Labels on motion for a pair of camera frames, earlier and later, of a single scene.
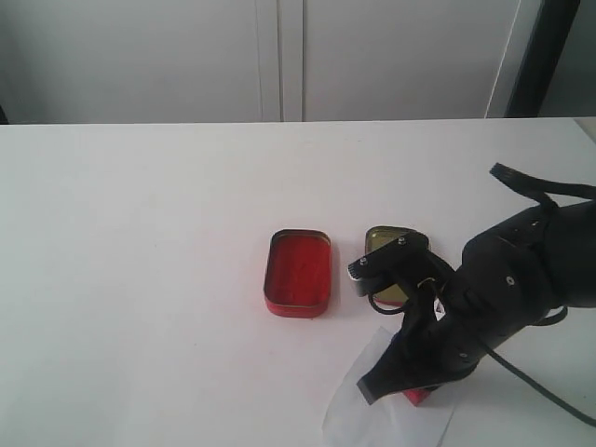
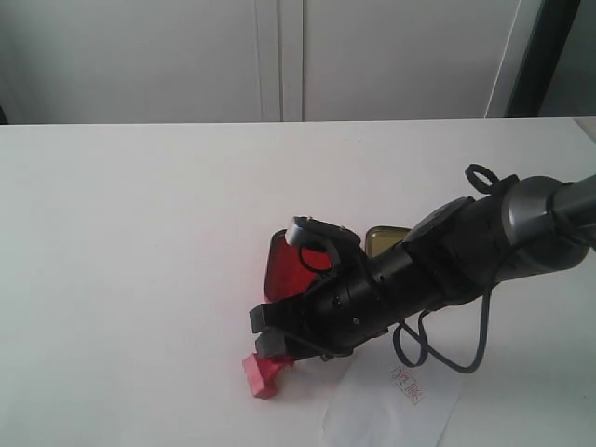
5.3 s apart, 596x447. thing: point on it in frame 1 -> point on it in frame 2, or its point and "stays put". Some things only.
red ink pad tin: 298,273 stays put
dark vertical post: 551,28 stays put
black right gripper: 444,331 -> 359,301
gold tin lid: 380,236 stays put
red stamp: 416,395 -> 263,374
